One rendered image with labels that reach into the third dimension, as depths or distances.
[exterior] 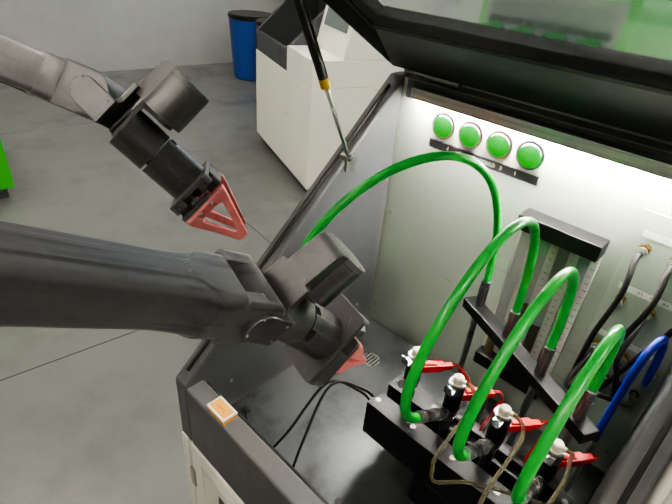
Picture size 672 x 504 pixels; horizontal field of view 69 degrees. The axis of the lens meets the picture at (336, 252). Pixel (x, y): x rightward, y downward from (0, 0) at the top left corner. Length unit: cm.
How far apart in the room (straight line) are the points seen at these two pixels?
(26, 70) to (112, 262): 43
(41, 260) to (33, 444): 195
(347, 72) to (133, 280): 324
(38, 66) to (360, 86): 301
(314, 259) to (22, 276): 26
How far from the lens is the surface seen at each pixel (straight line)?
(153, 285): 37
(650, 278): 93
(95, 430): 222
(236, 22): 674
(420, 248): 112
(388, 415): 91
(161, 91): 67
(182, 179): 67
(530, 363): 90
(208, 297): 40
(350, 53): 352
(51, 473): 216
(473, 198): 101
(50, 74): 72
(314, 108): 351
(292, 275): 49
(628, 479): 73
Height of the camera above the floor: 167
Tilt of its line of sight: 33 degrees down
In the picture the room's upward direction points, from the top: 5 degrees clockwise
